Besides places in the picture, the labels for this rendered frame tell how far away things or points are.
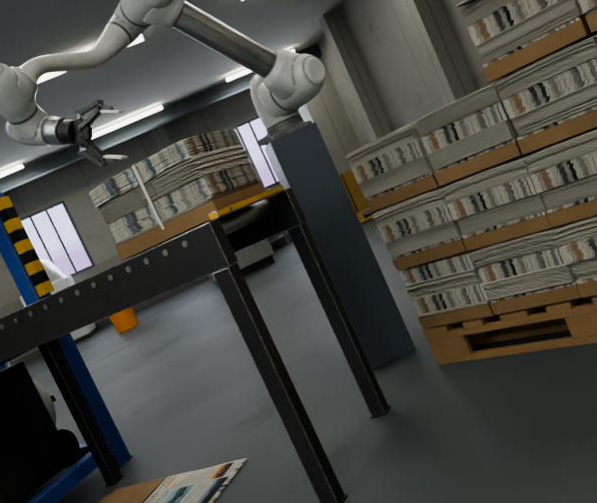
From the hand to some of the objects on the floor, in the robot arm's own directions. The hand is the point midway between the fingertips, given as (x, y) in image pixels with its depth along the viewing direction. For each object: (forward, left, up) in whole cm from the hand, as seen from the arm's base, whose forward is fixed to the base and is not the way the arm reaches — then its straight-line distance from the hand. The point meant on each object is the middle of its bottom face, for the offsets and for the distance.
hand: (120, 134), depth 192 cm
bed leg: (-4, +38, -115) cm, 122 cm away
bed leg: (+38, +11, -115) cm, 122 cm away
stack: (+14, +117, -115) cm, 165 cm away
